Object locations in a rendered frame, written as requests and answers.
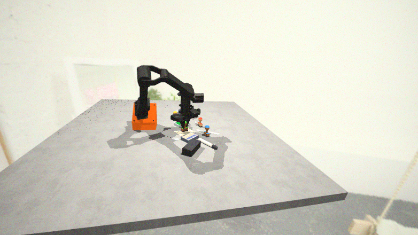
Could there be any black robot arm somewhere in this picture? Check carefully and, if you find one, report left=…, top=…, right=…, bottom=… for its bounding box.
left=134, top=65, right=204, bottom=120

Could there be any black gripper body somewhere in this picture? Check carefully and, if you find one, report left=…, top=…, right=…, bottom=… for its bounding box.
left=171, top=104, right=192, bottom=122

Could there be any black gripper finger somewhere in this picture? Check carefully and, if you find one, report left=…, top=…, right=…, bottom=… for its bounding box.
left=180, top=119, right=186, bottom=129
left=185, top=116, right=191, bottom=127

